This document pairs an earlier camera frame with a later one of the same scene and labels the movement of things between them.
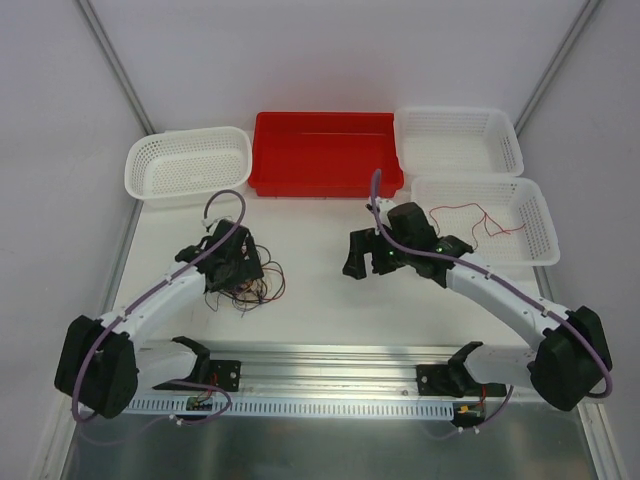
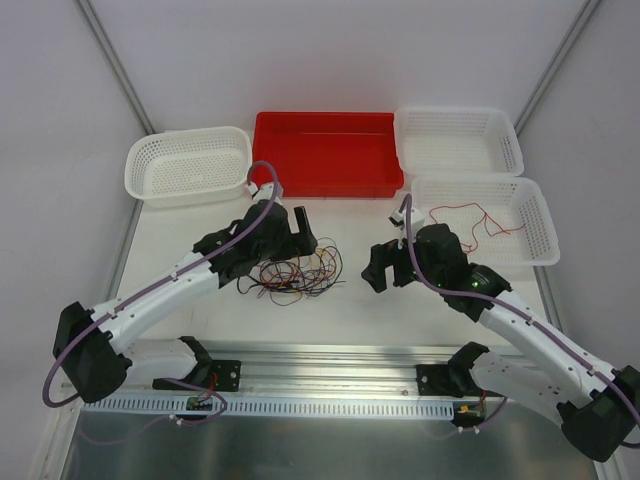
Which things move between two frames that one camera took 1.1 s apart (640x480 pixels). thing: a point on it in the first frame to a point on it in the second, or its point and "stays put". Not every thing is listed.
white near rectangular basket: [504, 220] stays put
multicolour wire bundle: [247, 295] to [286, 281]
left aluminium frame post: [104, 40] stays put
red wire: [474, 227] stays put
